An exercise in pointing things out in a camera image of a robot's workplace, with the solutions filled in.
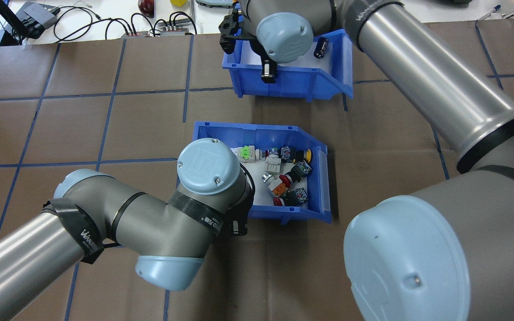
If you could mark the blue bin with capacitors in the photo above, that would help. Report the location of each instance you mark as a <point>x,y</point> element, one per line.
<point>301,84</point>

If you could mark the blue bin with push buttons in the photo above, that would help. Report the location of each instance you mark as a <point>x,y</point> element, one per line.
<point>257,131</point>

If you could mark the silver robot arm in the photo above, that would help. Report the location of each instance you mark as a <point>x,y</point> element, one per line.
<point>150,223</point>
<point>417,67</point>

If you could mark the pile of small push-button switches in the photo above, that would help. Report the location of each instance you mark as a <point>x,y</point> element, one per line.
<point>259,203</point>

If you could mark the push button with orange block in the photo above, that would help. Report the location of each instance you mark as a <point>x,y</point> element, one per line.
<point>277,186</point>

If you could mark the red push button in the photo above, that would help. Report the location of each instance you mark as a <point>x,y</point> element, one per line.
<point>292,197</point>
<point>296,171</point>

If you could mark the push button with white block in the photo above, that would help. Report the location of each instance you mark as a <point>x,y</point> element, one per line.
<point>273,165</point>

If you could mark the push button with green block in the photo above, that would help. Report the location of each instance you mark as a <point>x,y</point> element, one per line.
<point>246,154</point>

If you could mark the yellow push button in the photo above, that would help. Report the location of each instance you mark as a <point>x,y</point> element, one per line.
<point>299,154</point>

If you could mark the grey black device box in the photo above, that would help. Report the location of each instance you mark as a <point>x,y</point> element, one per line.
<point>36,15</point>

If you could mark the grey blue teach pendant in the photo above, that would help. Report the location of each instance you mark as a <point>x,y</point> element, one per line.
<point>214,2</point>

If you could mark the white foam liner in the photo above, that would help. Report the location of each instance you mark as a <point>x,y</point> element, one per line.
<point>310,66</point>

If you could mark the grey usb hub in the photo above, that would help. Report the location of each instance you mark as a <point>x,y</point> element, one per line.
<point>134,34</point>
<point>174,30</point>

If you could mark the black cylindrical capacitor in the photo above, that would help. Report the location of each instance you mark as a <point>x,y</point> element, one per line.
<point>321,48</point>

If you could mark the yellow cube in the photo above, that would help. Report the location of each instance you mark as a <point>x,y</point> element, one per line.
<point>178,2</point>

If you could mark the dark red fruit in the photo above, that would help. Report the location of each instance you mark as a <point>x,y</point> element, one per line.
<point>146,6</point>

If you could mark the white marker with blue cap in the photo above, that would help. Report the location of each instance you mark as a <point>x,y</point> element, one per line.
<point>489,12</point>

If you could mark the small silver clip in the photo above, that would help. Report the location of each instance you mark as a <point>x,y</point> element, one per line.
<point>510,15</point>

